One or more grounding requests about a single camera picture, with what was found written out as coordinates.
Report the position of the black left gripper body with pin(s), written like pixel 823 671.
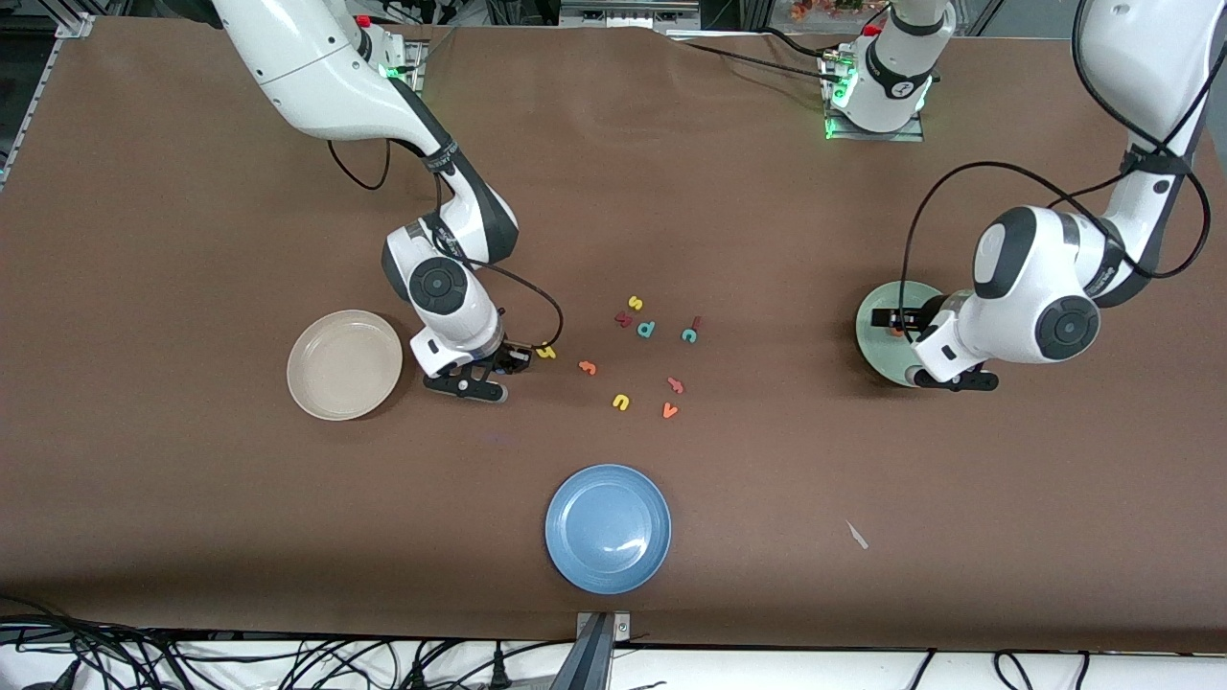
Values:
pixel 922 318

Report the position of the grey metal box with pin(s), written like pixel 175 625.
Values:
pixel 628 11

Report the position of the dark grey mount pole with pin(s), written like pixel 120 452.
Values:
pixel 587 661

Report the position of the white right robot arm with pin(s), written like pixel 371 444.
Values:
pixel 316 67

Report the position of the green round plate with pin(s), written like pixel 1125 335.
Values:
pixel 877 355

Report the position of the white paper scrap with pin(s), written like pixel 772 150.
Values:
pixel 857 536

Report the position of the aluminium frame rail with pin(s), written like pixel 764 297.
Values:
pixel 38 96

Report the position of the blue round plate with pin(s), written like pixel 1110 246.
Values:
pixel 608 529

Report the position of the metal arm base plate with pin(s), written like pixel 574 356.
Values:
pixel 415 57
pixel 906 136

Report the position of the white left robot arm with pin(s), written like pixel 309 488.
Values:
pixel 1035 268

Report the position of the beige round plate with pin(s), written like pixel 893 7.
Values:
pixel 345 366

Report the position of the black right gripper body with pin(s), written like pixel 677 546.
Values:
pixel 505 357

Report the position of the silver clamp bracket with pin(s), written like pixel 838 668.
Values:
pixel 621 626

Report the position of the orange artificial flowers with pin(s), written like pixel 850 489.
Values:
pixel 824 8

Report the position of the brown table cover sheet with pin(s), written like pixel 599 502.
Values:
pixel 613 192

